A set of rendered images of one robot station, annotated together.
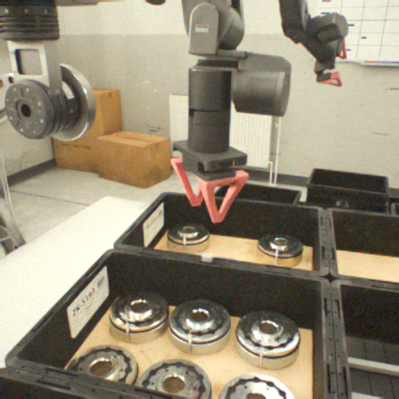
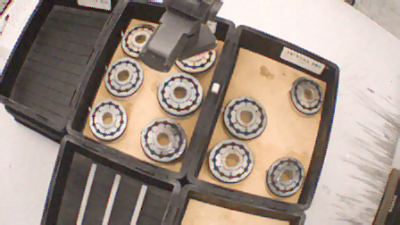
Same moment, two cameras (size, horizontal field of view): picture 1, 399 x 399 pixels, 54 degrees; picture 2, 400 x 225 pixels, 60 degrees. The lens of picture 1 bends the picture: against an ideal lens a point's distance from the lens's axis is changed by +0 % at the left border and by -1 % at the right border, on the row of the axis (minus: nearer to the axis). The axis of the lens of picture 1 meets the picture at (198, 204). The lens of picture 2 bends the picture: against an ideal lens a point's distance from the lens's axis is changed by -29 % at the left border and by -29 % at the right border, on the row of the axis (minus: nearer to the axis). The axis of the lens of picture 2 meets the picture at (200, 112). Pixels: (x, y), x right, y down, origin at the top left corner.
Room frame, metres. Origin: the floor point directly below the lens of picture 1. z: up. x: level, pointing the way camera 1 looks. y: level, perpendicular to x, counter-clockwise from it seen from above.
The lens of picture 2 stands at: (0.53, -0.41, 1.87)
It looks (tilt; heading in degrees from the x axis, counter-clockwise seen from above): 70 degrees down; 83
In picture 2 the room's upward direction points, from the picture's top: 11 degrees clockwise
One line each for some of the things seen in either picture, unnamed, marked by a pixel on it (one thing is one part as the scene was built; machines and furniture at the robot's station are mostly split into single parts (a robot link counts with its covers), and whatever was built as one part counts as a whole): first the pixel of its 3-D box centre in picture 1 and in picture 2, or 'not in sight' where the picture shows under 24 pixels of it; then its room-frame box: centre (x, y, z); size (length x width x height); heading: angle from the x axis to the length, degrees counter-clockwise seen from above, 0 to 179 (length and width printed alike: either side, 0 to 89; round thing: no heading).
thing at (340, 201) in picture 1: (342, 217); not in sight; (1.96, -0.80, 0.37); 0.40 x 0.30 x 0.45; 67
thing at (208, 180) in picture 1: (214, 188); not in sight; (0.51, -0.02, 1.10); 0.07 x 0.07 x 0.09; 29
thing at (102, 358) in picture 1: (101, 368); (140, 38); (0.42, 0.14, 0.86); 0.05 x 0.05 x 0.01
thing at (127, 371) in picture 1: (101, 370); (140, 39); (0.42, 0.14, 0.86); 0.10 x 0.10 x 0.01
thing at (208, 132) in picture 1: (208, 134); (182, 32); (0.52, -0.01, 1.17); 0.10 x 0.07 x 0.07; 29
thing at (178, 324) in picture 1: (199, 319); (179, 93); (0.53, 0.00, 0.86); 0.10 x 0.10 x 0.01
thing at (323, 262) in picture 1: (228, 230); (278, 117); (0.74, -0.06, 0.92); 0.40 x 0.30 x 0.02; 75
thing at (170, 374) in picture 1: (173, 385); (123, 76); (0.39, 0.03, 0.86); 0.05 x 0.05 x 0.01
